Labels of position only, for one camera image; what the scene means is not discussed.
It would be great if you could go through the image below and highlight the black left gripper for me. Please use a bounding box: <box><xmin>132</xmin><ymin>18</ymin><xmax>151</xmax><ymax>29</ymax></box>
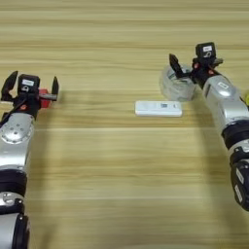
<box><xmin>0</xmin><ymin>70</ymin><xmax>60</xmax><ymax>120</ymax></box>

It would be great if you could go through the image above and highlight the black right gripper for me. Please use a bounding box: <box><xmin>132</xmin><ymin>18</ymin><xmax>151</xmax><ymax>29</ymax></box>
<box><xmin>168</xmin><ymin>53</ymin><xmax>225</xmax><ymax>89</ymax></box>

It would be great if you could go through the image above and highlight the red cube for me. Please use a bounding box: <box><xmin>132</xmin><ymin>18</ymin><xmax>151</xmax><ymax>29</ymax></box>
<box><xmin>38</xmin><ymin>88</ymin><xmax>53</xmax><ymax>110</ymax></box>

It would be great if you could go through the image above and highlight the clear tape roll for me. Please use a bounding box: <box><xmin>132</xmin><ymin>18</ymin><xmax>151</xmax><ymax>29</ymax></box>
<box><xmin>159</xmin><ymin>62</ymin><xmax>198</xmax><ymax>102</ymax></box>

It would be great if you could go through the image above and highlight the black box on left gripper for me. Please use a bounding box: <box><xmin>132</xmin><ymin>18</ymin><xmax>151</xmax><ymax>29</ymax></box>
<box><xmin>18</xmin><ymin>73</ymin><xmax>41</xmax><ymax>95</ymax></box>

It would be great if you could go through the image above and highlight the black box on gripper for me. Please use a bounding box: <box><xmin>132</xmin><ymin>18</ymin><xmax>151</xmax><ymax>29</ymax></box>
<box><xmin>195</xmin><ymin>42</ymin><xmax>217</xmax><ymax>60</ymax></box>
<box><xmin>18</xmin><ymin>73</ymin><xmax>41</xmax><ymax>95</ymax></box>

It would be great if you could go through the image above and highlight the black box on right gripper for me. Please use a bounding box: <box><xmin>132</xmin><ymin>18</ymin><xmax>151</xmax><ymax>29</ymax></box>
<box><xmin>195</xmin><ymin>42</ymin><xmax>217</xmax><ymax>60</ymax></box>

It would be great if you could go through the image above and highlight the white rectangular device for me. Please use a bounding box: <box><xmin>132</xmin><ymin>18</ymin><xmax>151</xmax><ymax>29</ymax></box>
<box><xmin>134</xmin><ymin>99</ymin><xmax>183</xmax><ymax>118</ymax></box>

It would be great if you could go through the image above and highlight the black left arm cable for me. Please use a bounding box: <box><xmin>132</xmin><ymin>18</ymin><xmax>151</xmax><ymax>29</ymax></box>
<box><xmin>0</xmin><ymin>102</ymin><xmax>21</xmax><ymax>127</ymax></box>

